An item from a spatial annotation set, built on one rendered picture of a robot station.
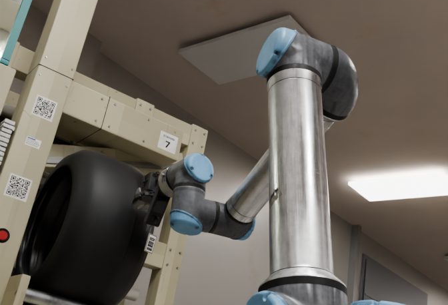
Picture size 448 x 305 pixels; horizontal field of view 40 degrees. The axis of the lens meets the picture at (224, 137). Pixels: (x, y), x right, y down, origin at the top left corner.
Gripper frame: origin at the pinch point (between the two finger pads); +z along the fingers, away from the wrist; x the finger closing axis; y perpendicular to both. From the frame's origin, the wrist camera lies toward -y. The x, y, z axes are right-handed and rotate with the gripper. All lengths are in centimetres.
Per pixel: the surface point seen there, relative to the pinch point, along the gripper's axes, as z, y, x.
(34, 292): 17.1, -29.3, 19.5
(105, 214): 1.9, -4.5, 8.9
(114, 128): 41, 49, -4
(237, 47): 180, 258, -156
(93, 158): 9.7, 16.3, 14.0
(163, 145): 41, 51, -27
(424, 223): 335, 287, -617
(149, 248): 4.4, -9.7, -9.6
